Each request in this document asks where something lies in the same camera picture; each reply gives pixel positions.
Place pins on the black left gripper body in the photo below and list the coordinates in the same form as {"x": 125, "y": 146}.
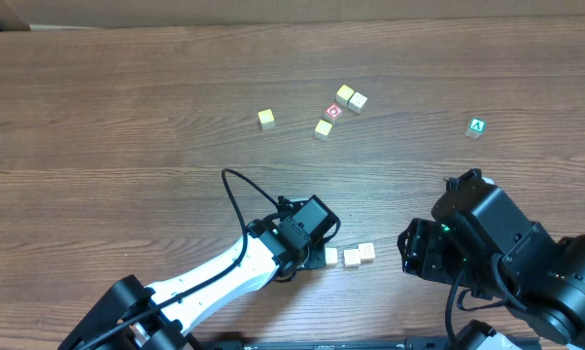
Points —
{"x": 316, "y": 252}

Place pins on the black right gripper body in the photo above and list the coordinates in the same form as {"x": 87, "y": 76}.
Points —
{"x": 414, "y": 253}

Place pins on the red M wooden block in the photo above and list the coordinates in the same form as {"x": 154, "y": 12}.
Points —
{"x": 331, "y": 256}

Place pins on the blue B wooden block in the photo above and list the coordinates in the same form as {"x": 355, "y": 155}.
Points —
{"x": 367, "y": 252}

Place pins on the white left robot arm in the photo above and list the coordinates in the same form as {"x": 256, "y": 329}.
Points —
{"x": 162, "y": 315}

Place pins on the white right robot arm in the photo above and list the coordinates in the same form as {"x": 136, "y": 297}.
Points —
{"x": 553, "y": 304}

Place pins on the yellow G wooden block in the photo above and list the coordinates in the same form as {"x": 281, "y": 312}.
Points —
{"x": 323, "y": 129}

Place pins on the green A wooden block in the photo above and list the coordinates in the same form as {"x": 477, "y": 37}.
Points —
{"x": 476, "y": 128}

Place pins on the yellow top block far left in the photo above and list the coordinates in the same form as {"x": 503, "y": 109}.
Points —
{"x": 266, "y": 119}

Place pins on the red O wooden block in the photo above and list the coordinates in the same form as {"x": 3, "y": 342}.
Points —
{"x": 333, "y": 113}

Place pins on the plain top block yellow side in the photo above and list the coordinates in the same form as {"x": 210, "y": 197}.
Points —
{"x": 357, "y": 102}

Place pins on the yellow top block back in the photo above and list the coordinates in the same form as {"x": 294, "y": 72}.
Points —
{"x": 344, "y": 94}

